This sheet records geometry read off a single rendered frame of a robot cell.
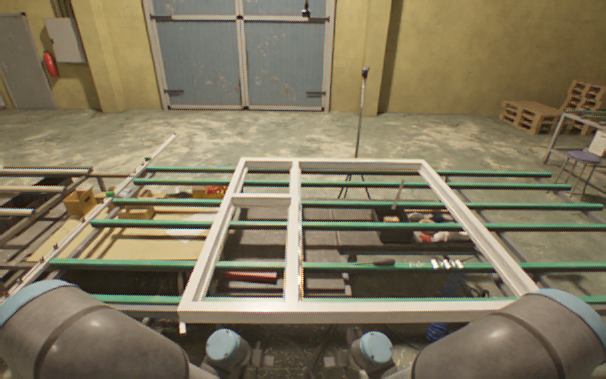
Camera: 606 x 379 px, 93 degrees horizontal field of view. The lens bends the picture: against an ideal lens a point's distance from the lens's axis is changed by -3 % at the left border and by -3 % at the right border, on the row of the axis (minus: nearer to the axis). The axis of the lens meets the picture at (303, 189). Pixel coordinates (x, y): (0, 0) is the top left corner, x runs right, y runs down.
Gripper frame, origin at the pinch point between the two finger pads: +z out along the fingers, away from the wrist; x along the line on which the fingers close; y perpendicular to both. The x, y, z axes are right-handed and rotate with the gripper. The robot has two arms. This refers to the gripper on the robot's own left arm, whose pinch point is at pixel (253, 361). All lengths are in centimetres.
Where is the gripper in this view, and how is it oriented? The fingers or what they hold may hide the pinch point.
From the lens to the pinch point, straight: 131.3
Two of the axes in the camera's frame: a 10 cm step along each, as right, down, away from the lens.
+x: -9.8, 0.0, 1.9
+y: 1.2, -7.9, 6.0
